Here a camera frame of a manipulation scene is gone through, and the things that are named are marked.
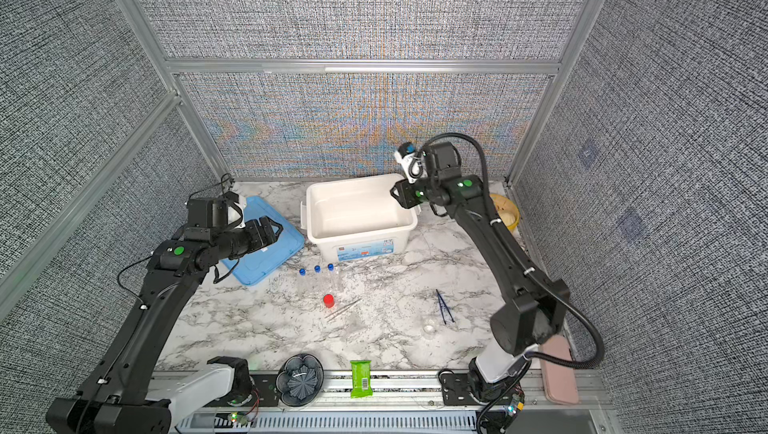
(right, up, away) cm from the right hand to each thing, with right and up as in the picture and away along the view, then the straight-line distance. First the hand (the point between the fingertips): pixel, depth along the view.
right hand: (400, 187), depth 79 cm
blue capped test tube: (-29, -27, +12) cm, 42 cm away
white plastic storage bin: (-13, -9, +27) cm, 32 cm away
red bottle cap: (-20, -32, +8) cm, 39 cm away
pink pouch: (+39, -48, -6) cm, 62 cm away
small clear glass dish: (+8, -39, +4) cm, 40 cm away
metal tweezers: (-17, -36, +8) cm, 40 cm away
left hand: (-32, -11, -4) cm, 35 cm away
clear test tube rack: (-26, -30, +9) cm, 41 cm away
